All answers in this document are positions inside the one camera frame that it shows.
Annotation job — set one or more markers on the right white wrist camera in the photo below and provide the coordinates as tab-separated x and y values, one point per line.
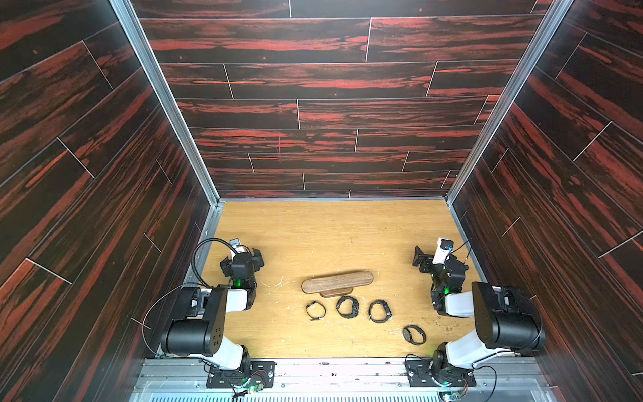
444	248

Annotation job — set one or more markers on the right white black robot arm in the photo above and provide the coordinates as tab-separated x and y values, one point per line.
505	320

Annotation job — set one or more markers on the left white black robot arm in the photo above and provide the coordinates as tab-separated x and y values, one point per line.
196	325

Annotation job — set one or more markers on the black watch with strap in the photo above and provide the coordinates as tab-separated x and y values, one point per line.
379	311

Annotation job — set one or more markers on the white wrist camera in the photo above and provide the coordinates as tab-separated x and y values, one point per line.
238	246
444	248

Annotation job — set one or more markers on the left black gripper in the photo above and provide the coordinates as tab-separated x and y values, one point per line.
241	264

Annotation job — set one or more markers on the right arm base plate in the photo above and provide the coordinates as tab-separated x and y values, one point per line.
428	372

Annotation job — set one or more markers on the wooden watch stand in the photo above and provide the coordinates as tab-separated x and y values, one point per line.
337	285

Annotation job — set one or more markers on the slim black watch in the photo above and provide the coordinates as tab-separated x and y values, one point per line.
315	310

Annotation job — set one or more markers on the chunky black watch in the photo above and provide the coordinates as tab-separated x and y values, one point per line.
347	307

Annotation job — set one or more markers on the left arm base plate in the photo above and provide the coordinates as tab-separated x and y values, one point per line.
254	375

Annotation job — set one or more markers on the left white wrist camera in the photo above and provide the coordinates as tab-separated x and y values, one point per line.
238	246

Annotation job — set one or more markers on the aluminium front rail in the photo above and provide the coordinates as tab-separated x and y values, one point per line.
342	379

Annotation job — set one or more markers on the thin black band watch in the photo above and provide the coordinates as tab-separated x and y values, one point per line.
414	335

